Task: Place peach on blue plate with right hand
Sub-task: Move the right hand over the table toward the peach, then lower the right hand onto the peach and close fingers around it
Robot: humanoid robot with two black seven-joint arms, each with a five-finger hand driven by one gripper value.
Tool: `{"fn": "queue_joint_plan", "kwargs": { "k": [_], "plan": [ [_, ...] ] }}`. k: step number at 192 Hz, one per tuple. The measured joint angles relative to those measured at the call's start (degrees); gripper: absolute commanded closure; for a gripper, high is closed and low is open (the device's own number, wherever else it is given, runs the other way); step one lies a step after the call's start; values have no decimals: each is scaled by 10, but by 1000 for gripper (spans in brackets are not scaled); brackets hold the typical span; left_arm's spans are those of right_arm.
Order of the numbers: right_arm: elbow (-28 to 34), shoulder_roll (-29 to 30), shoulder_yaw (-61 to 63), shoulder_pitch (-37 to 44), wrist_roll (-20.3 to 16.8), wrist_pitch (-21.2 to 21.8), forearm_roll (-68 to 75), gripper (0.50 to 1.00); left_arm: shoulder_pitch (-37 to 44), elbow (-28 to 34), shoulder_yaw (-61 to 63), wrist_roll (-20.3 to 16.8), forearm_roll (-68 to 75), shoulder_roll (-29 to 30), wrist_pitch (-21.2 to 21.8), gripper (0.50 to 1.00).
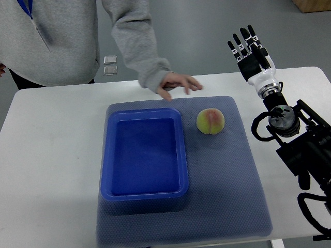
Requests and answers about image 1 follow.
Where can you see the person's bare hand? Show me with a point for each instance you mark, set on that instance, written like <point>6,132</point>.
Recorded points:
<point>174,80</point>

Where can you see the lower metal floor plate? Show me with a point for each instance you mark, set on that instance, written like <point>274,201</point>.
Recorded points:
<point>110,70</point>

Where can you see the grey sweatshirt sleeve forearm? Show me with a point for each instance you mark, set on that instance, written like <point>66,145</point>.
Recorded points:
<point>135,37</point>

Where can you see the wooden box corner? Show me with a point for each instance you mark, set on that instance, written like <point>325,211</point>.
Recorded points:
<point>310,6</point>

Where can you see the metal floor plate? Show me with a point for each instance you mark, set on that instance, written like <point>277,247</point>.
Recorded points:
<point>110,59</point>
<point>110,70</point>

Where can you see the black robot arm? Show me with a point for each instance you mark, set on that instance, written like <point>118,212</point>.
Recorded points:
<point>304,140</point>

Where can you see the upper metal floor plate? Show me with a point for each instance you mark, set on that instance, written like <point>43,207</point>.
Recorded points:
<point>110,59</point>

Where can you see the yellow-green pink peach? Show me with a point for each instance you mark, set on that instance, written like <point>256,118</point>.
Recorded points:
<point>210,121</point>

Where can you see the blue plastic tray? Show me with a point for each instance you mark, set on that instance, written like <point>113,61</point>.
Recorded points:
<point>144,156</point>

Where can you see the blue textured mat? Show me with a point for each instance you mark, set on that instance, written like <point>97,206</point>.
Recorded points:
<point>224,200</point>

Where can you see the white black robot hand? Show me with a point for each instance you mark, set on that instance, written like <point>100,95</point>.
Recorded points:
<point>254,62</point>

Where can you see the grey sweatshirt torso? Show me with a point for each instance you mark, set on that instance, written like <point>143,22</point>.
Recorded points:
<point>57,45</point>

